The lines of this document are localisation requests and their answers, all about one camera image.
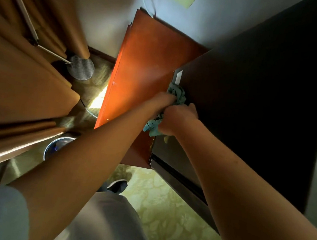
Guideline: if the person's right hand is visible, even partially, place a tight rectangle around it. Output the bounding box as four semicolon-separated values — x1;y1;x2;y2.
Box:
157;100;201;139

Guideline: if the person's right black shoe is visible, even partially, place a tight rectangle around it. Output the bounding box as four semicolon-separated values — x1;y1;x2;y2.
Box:
107;177;129;195

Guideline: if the green blue cleaning cloth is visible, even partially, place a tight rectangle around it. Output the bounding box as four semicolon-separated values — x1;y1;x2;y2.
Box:
142;79;189;140

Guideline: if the grey mini fridge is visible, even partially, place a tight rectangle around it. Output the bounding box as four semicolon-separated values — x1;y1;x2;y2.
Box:
141;0;317;240

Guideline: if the person's right forearm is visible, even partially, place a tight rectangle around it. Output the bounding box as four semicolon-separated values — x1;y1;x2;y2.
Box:
163;117;317;240

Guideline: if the person's grey shirt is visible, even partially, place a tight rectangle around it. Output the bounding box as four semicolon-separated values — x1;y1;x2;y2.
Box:
0;179;162;240

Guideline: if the round metal trash bin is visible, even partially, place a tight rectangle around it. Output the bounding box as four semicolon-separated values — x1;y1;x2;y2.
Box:
42;133;77;164

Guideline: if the grey metal lamp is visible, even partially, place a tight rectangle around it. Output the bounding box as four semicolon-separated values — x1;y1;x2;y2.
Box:
0;0;103;83

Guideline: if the person's left hand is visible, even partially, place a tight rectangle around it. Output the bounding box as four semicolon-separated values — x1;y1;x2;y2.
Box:
144;90;178;121

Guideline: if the person's left forearm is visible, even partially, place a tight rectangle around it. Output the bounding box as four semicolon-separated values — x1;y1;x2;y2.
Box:
3;92;166;240

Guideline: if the brown curtain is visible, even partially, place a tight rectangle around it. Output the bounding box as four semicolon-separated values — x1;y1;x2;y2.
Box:
0;0;97;184

